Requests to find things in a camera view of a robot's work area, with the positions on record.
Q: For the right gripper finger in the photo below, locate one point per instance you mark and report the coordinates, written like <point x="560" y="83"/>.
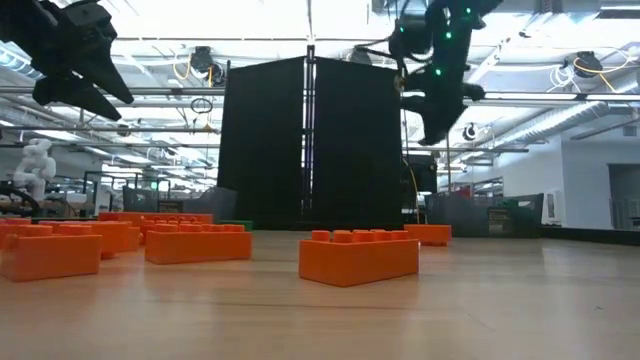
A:
<point x="435" y="120"/>

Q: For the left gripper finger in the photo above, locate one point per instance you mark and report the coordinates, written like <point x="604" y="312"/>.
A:
<point x="107" y="75"/>
<point x="75" y="95"/>

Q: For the long orange toy brick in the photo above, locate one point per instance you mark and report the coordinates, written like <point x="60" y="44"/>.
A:
<point x="357" y="260"/>
<point x="15" y="221"/>
<point x="197" y="247"/>
<point x="120" y="217"/>
<point x="185" y="218"/>
<point x="112" y="237"/>

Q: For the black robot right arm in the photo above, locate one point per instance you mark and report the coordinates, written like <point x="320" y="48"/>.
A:
<point x="480" y="7"/>

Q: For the black equipment cabinet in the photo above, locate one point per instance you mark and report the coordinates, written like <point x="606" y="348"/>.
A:
<point x="420" y="172"/>

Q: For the white robot figure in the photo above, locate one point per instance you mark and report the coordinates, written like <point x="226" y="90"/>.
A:
<point x="35" y="167"/>

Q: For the grey plastic bin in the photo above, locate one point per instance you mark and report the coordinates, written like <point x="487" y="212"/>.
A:
<point x="200" y="202"/>
<point x="475" y="215"/>

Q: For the white appliance box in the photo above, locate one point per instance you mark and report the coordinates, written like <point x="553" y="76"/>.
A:
<point x="552" y="206"/>

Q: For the small orange toy brick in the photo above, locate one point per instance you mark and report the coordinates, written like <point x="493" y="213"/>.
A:
<point x="50" y="257"/>

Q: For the black folding screen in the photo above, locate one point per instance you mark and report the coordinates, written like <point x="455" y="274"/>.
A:
<point x="265" y="140"/>

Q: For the silver ventilation duct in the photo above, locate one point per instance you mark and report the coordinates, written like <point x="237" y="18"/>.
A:
<point x="560" y="120"/>

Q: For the black aluminium table frame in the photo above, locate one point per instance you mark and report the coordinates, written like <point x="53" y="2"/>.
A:
<point x="590" y="235"/>

